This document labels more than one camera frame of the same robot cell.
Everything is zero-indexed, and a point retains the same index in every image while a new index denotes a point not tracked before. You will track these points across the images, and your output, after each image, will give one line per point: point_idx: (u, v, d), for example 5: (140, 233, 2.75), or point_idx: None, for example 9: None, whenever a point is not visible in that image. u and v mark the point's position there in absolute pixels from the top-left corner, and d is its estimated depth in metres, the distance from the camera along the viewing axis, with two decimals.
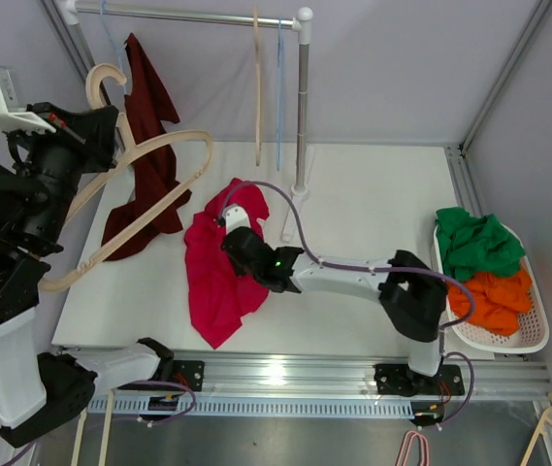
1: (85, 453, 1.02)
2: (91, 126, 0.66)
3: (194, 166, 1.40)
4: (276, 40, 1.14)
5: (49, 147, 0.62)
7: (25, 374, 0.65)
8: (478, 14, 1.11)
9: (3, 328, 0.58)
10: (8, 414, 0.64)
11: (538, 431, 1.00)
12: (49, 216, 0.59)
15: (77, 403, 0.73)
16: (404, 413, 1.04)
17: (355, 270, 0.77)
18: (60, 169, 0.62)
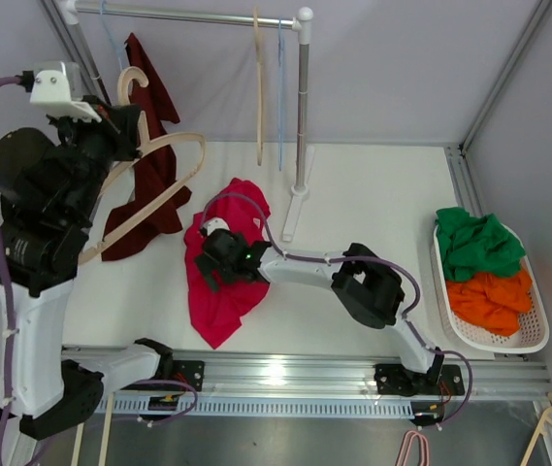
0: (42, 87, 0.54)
1: (85, 453, 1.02)
2: (121, 119, 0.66)
3: (194, 166, 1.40)
4: (276, 39, 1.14)
5: (88, 134, 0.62)
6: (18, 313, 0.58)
7: (53, 354, 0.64)
8: (478, 14, 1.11)
9: (52, 292, 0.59)
10: (32, 403, 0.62)
11: (538, 431, 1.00)
12: (86, 190, 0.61)
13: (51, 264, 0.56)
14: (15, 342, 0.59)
15: (88, 405, 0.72)
16: (403, 413, 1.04)
17: (314, 261, 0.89)
18: (97, 153, 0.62)
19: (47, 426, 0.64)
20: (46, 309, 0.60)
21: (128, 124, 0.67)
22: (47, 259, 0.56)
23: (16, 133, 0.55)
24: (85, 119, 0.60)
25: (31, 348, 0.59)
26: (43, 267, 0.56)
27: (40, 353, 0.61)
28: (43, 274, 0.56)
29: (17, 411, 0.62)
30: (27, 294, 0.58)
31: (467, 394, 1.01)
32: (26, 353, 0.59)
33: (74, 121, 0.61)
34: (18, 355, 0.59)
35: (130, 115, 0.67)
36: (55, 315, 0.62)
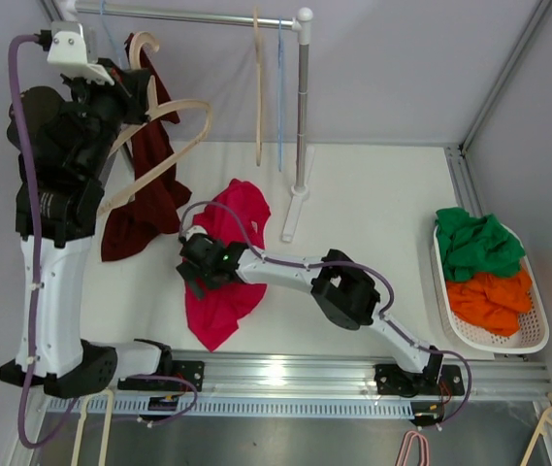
0: (61, 49, 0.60)
1: (85, 453, 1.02)
2: (133, 83, 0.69)
3: (194, 166, 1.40)
4: (276, 40, 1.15)
5: (100, 95, 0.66)
6: (42, 265, 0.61)
7: (74, 311, 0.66)
8: (478, 14, 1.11)
9: (76, 244, 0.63)
10: (56, 359, 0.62)
11: (538, 431, 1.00)
12: (97, 150, 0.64)
13: (75, 216, 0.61)
14: (41, 295, 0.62)
15: (105, 374, 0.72)
16: (403, 413, 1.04)
17: (293, 266, 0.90)
18: (108, 115, 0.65)
19: (71, 388, 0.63)
20: (69, 260, 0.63)
21: (138, 89, 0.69)
22: (70, 212, 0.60)
23: (30, 91, 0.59)
24: (98, 82, 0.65)
25: (55, 300, 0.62)
26: (66, 220, 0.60)
27: (63, 305, 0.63)
28: (66, 228, 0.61)
29: (42, 371, 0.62)
30: (51, 246, 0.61)
31: (468, 394, 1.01)
32: (49, 306, 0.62)
33: (87, 83, 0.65)
34: (44, 309, 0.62)
35: (141, 78, 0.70)
36: (77, 268, 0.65)
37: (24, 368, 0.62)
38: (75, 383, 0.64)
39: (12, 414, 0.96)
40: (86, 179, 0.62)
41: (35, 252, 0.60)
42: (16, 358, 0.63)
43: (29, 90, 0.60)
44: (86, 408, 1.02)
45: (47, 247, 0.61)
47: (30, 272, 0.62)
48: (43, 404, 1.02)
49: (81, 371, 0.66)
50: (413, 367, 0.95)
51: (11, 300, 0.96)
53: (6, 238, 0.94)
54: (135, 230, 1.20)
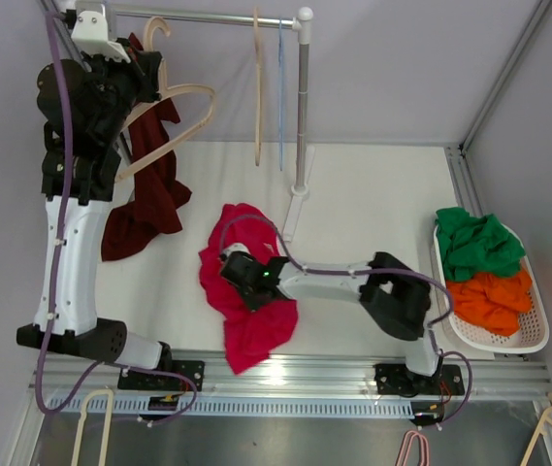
0: (83, 26, 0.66)
1: (85, 453, 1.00)
2: (146, 63, 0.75)
3: (194, 166, 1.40)
4: (276, 39, 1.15)
5: (116, 73, 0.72)
6: (65, 222, 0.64)
7: (91, 275, 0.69)
8: (478, 15, 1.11)
9: (98, 205, 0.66)
10: (75, 316, 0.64)
11: (538, 431, 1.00)
12: (114, 120, 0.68)
13: (98, 178, 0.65)
14: (63, 253, 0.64)
15: (115, 345, 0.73)
16: (403, 413, 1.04)
17: (338, 274, 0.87)
18: (125, 87, 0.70)
19: (87, 349, 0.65)
20: (91, 221, 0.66)
21: (149, 68, 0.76)
22: (93, 174, 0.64)
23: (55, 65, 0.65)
24: (115, 58, 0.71)
25: (77, 258, 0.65)
26: (89, 180, 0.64)
27: (83, 264, 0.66)
28: (89, 187, 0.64)
29: (59, 329, 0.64)
30: (76, 205, 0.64)
31: (468, 394, 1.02)
32: (71, 263, 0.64)
33: (106, 60, 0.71)
34: (65, 266, 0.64)
35: (151, 57, 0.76)
36: (97, 231, 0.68)
37: (43, 327, 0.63)
38: (90, 346, 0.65)
39: (12, 414, 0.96)
40: (106, 145, 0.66)
41: (60, 211, 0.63)
42: (34, 319, 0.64)
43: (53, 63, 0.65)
44: (86, 408, 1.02)
45: (71, 206, 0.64)
47: (54, 231, 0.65)
48: (43, 404, 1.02)
49: (96, 335, 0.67)
50: (424, 367, 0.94)
51: (11, 300, 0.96)
53: (7, 238, 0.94)
54: (135, 230, 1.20)
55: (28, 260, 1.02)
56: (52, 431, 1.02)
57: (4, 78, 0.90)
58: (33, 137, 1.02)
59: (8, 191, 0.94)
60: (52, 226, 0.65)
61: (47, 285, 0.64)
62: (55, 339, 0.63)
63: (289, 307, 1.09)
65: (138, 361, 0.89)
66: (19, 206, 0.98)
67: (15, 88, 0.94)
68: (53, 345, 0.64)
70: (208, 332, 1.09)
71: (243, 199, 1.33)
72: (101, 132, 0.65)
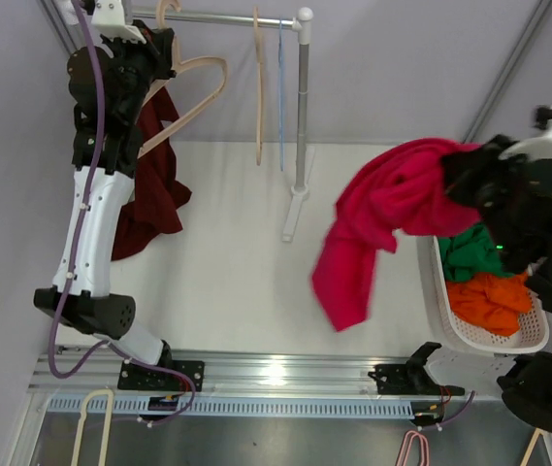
0: (102, 14, 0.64)
1: (85, 452, 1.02)
2: (160, 40, 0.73)
3: (194, 166, 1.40)
4: (276, 39, 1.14)
5: (134, 53, 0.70)
6: (91, 189, 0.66)
7: (110, 246, 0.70)
8: (478, 15, 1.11)
9: (122, 177, 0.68)
10: (92, 280, 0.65)
11: (538, 431, 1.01)
12: (134, 101, 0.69)
13: (125, 155, 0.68)
14: (86, 219, 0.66)
15: (123, 320, 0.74)
16: (404, 413, 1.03)
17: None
18: (143, 68, 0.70)
19: (101, 310, 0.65)
20: (114, 191, 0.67)
21: (165, 47, 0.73)
22: (121, 149, 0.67)
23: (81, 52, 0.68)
24: (132, 41, 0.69)
25: (99, 225, 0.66)
26: (117, 155, 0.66)
27: (104, 232, 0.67)
28: (116, 163, 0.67)
29: (76, 290, 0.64)
30: (102, 175, 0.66)
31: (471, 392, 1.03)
32: (93, 228, 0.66)
33: (123, 42, 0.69)
34: (87, 231, 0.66)
35: (165, 35, 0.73)
36: (119, 204, 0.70)
37: (61, 288, 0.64)
38: (103, 309, 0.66)
39: (11, 415, 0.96)
40: (130, 124, 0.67)
41: (87, 178, 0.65)
42: (53, 281, 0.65)
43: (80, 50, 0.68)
44: (86, 408, 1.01)
45: (98, 175, 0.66)
47: (80, 198, 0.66)
48: (43, 403, 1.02)
49: (109, 301, 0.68)
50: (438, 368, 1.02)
51: (11, 300, 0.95)
53: (7, 239, 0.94)
54: (135, 229, 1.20)
55: (28, 260, 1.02)
56: (52, 430, 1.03)
57: (4, 79, 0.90)
58: (33, 136, 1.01)
59: (9, 192, 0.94)
60: (78, 194, 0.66)
61: (67, 249, 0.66)
62: (70, 299, 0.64)
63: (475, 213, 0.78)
65: (141, 353, 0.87)
66: (20, 206, 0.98)
67: (15, 88, 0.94)
68: (68, 307, 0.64)
70: (208, 332, 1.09)
71: (243, 199, 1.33)
72: (123, 113, 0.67)
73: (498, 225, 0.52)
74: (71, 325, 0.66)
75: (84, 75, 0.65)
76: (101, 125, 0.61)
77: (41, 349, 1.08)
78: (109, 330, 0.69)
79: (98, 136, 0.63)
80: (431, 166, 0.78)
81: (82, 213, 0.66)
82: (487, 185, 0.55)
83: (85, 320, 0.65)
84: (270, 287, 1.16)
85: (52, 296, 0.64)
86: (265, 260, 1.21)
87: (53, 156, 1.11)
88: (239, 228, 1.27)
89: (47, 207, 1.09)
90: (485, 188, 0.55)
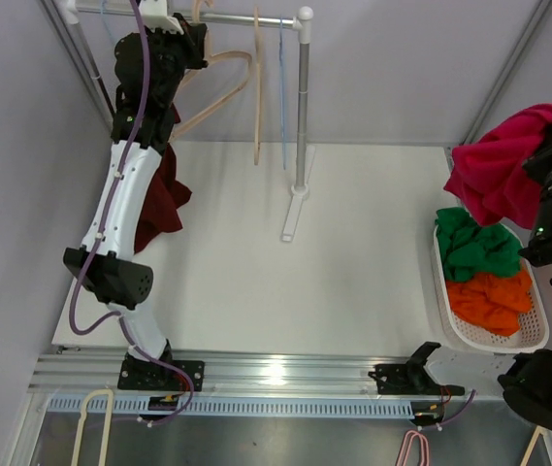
0: (147, 5, 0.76)
1: (85, 451, 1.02)
2: (196, 33, 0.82)
3: (195, 166, 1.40)
4: (276, 39, 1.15)
5: (172, 43, 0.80)
6: (126, 160, 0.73)
7: (137, 215, 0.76)
8: (477, 15, 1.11)
9: (154, 152, 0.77)
10: (118, 242, 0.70)
11: (538, 431, 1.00)
12: (170, 86, 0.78)
13: (159, 134, 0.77)
14: (119, 185, 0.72)
15: (145, 288, 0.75)
16: (404, 413, 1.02)
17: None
18: (178, 56, 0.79)
19: (124, 272, 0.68)
20: (146, 163, 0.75)
21: (199, 40, 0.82)
22: (155, 128, 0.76)
23: (128, 38, 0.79)
24: (171, 32, 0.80)
25: (129, 193, 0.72)
26: (152, 132, 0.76)
27: (133, 201, 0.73)
28: (151, 139, 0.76)
29: (104, 250, 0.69)
30: (137, 148, 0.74)
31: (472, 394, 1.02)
32: (123, 195, 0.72)
33: (162, 33, 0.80)
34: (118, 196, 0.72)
35: (199, 29, 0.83)
36: (147, 178, 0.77)
37: (89, 248, 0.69)
38: (127, 272, 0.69)
39: (11, 415, 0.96)
40: (164, 107, 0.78)
41: (124, 149, 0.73)
42: (82, 242, 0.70)
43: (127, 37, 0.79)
44: (86, 408, 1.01)
45: (134, 149, 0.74)
47: (114, 168, 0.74)
48: (43, 404, 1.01)
49: (135, 267, 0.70)
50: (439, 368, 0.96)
51: (12, 300, 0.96)
53: (8, 238, 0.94)
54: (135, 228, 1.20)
55: (30, 260, 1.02)
56: (52, 430, 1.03)
57: (5, 78, 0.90)
58: (35, 136, 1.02)
59: (11, 191, 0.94)
60: (114, 165, 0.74)
61: (99, 213, 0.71)
62: (97, 258, 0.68)
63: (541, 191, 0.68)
65: (146, 342, 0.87)
66: (21, 205, 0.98)
67: (16, 88, 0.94)
68: (94, 266, 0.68)
70: (208, 331, 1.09)
71: (243, 199, 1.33)
72: (160, 96, 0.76)
73: (550, 207, 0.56)
74: (93, 285, 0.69)
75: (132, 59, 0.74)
76: (143, 105, 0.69)
77: (41, 349, 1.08)
78: (128, 296, 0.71)
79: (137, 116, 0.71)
80: (531, 129, 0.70)
81: (116, 180, 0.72)
82: None
83: (110, 281, 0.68)
84: (270, 287, 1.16)
85: (81, 255, 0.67)
86: (265, 259, 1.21)
87: (54, 155, 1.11)
88: (239, 228, 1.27)
89: (47, 207, 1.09)
90: None
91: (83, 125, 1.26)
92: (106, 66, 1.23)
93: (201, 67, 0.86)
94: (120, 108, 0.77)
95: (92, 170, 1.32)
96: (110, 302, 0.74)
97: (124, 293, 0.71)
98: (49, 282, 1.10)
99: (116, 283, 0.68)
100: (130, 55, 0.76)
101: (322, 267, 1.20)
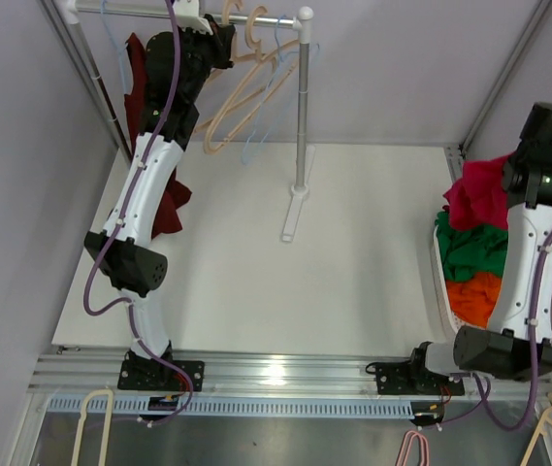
0: (179, 7, 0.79)
1: (85, 451, 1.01)
2: (225, 33, 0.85)
3: (194, 165, 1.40)
4: (269, 39, 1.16)
5: (200, 43, 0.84)
6: (149, 151, 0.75)
7: (155, 205, 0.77)
8: (476, 14, 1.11)
9: (177, 145, 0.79)
10: (137, 229, 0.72)
11: (538, 432, 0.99)
12: (195, 83, 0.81)
13: (183, 130, 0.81)
14: (143, 175, 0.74)
15: (159, 277, 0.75)
16: (403, 413, 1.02)
17: (538, 260, 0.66)
18: (206, 55, 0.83)
19: (142, 257, 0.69)
20: (169, 155, 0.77)
21: (227, 40, 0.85)
22: (179, 123, 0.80)
23: (160, 37, 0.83)
24: (201, 31, 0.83)
25: (151, 182, 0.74)
26: (176, 127, 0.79)
27: (154, 190, 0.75)
28: (175, 134, 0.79)
29: (123, 236, 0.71)
30: (161, 141, 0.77)
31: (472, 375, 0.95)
32: (146, 184, 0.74)
33: (193, 32, 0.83)
34: (142, 183, 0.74)
35: (228, 30, 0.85)
36: (169, 171, 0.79)
37: (110, 232, 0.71)
38: (144, 258, 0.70)
39: (11, 415, 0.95)
40: (189, 103, 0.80)
41: (148, 141, 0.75)
42: (103, 226, 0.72)
43: (158, 35, 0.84)
44: (86, 408, 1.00)
45: (157, 141, 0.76)
47: (138, 158, 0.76)
48: (43, 404, 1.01)
49: (150, 253, 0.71)
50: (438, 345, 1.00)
51: (11, 300, 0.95)
53: (8, 239, 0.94)
54: None
55: (30, 261, 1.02)
56: (52, 430, 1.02)
57: (4, 78, 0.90)
58: (35, 136, 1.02)
59: (11, 191, 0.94)
60: (138, 155, 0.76)
61: (119, 199, 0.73)
62: (115, 243, 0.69)
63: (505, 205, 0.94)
65: (149, 337, 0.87)
66: (21, 205, 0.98)
67: (16, 89, 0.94)
68: (112, 251, 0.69)
70: (208, 330, 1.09)
71: (243, 199, 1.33)
72: (185, 92, 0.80)
73: None
74: (110, 269, 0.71)
75: (162, 57, 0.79)
76: (170, 99, 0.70)
77: (41, 349, 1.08)
78: (143, 281, 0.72)
79: (164, 110, 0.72)
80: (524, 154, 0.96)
81: (142, 169, 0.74)
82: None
83: (125, 265, 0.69)
84: (270, 287, 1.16)
85: (101, 239, 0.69)
86: (265, 259, 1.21)
87: (52, 153, 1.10)
88: (239, 228, 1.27)
89: (46, 206, 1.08)
90: None
91: (83, 125, 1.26)
92: (106, 66, 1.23)
93: (226, 67, 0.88)
94: (147, 101, 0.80)
95: (92, 170, 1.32)
96: (123, 287, 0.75)
97: (140, 280, 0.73)
98: (48, 282, 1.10)
99: (133, 268, 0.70)
100: (161, 53, 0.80)
101: (323, 265, 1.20)
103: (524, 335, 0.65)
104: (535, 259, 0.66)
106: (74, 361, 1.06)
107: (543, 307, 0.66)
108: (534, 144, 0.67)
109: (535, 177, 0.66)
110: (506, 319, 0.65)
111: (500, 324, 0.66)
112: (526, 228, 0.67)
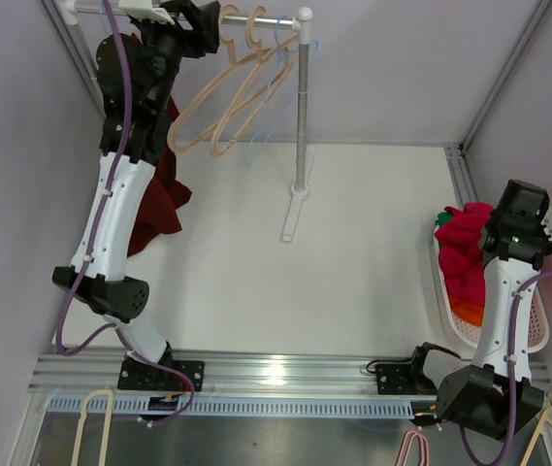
0: None
1: (85, 452, 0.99)
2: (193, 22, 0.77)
3: (194, 166, 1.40)
4: (269, 40, 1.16)
5: (162, 36, 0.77)
6: (114, 178, 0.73)
7: (127, 235, 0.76)
8: (476, 14, 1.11)
9: (145, 164, 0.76)
10: (107, 264, 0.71)
11: (539, 432, 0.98)
12: (162, 90, 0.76)
13: (152, 143, 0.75)
14: (111, 205, 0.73)
15: (137, 305, 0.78)
16: (404, 413, 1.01)
17: (512, 302, 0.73)
18: (171, 50, 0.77)
19: (113, 293, 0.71)
20: (137, 179, 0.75)
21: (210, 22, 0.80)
22: (146, 139, 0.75)
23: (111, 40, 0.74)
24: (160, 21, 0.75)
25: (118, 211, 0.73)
26: (143, 144, 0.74)
27: (121, 220, 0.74)
28: (141, 152, 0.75)
29: (93, 271, 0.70)
30: (127, 162, 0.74)
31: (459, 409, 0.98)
32: (113, 214, 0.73)
33: (151, 23, 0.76)
34: (108, 216, 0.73)
35: (211, 7, 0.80)
36: (139, 193, 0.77)
37: (78, 269, 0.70)
38: (114, 291, 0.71)
39: (12, 413, 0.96)
40: (156, 113, 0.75)
41: (112, 166, 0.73)
42: (71, 261, 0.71)
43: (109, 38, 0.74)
44: (86, 408, 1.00)
45: (122, 163, 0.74)
47: (103, 183, 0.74)
48: (43, 403, 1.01)
49: (123, 286, 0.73)
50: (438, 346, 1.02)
51: (11, 299, 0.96)
53: (6, 240, 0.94)
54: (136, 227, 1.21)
55: (30, 260, 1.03)
56: (52, 430, 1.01)
57: (4, 79, 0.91)
58: (35, 137, 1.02)
59: (11, 190, 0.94)
60: (102, 181, 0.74)
61: (86, 233, 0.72)
62: (85, 280, 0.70)
63: (478, 285, 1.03)
65: (146, 345, 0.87)
66: (19, 205, 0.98)
67: (16, 90, 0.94)
68: (82, 286, 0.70)
70: (207, 331, 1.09)
71: (243, 199, 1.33)
72: (150, 102, 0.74)
73: None
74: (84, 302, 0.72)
75: (113, 63, 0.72)
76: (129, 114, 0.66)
77: (41, 349, 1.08)
78: (118, 311, 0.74)
79: (125, 124, 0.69)
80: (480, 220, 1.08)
81: (108, 197, 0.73)
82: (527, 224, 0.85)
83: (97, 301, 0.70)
84: (270, 287, 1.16)
85: (69, 276, 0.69)
86: (265, 259, 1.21)
87: (52, 152, 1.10)
88: (238, 228, 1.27)
89: (46, 205, 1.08)
90: None
91: (83, 125, 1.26)
92: None
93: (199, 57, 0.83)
94: (110, 113, 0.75)
95: (92, 170, 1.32)
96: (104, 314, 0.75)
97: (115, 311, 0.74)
98: (48, 282, 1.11)
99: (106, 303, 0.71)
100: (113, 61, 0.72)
101: (322, 267, 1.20)
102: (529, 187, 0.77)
103: (503, 372, 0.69)
104: (511, 303, 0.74)
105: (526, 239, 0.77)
106: (74, 360, 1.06)
107: (522, 348, 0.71)
108: (505, 213, 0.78)
109: (506, 237, 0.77)
110: (485, 357, 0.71)
111: (480, 361, 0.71)
112: (501, 276, 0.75)
